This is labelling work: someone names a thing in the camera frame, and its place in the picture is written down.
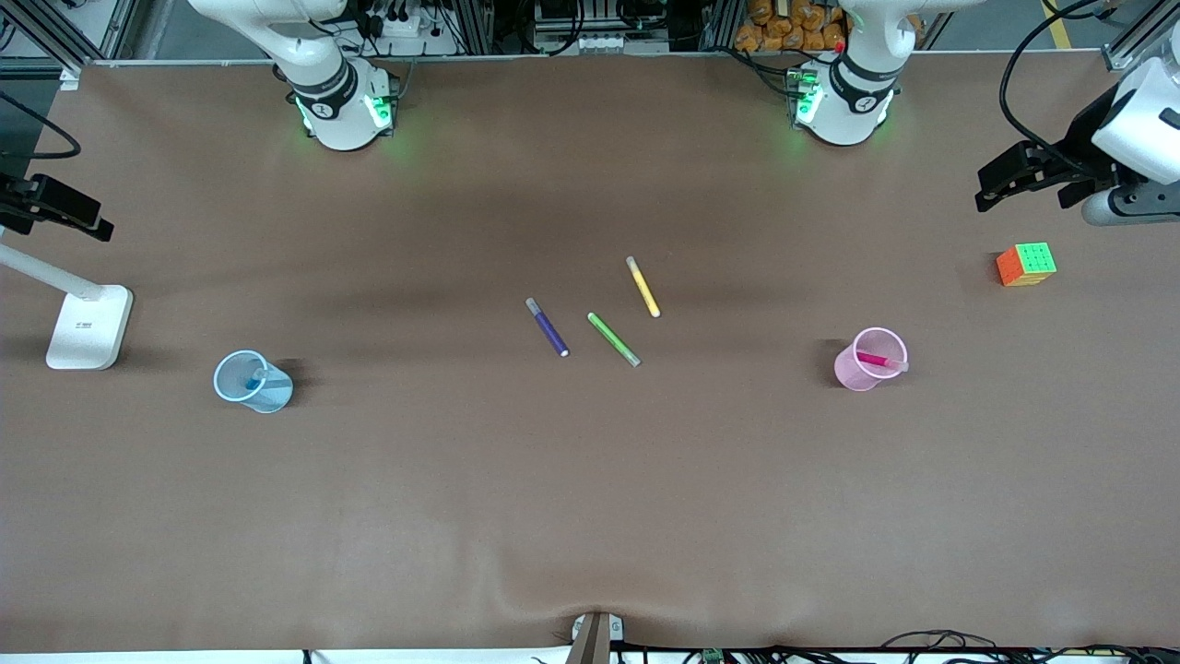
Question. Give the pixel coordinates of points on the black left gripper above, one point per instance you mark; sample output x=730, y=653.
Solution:
x=1080, y=139

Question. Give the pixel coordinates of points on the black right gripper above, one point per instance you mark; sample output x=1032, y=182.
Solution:
x=20, y=198

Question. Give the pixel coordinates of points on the pink marker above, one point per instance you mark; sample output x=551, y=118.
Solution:
x=876, y=361

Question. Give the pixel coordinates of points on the blue marker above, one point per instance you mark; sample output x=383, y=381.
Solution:
x=254, y=379

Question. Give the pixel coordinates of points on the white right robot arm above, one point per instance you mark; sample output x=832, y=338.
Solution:
x=323, y=101

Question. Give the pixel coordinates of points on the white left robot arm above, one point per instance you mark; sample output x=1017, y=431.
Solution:
x=853, y=101

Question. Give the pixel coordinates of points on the colourful puzzle cube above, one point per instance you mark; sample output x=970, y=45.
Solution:
x=1026, y=265

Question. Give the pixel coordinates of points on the white lamp base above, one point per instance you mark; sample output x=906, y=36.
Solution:
x=88, y=327

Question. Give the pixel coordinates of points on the pink plastic cup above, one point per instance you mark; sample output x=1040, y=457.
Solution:
x=853, y=373

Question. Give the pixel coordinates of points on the light blue plastic cup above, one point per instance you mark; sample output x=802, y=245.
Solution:
x=272, y=397

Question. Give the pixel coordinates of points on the orange snack bags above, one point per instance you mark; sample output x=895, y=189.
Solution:
x=784, y=28

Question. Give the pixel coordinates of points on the white power strip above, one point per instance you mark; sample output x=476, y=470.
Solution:
x=406, y=32

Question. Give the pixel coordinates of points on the yellow marker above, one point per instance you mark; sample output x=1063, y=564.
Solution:
x=643, y=287

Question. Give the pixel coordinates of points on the green marker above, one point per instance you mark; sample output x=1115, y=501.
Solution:
x=613, y=338

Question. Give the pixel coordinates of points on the purple marker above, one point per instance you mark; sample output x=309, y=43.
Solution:
x=547, y=327

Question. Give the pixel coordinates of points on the brown table cover sheet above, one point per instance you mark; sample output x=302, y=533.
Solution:
x=590, y=507

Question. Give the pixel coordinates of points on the aluminium frame profile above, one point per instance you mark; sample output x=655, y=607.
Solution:
x=46, y=32
x=1129, y=46

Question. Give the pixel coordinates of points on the aluminium camera mount post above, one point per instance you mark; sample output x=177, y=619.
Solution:
x=590, y=641

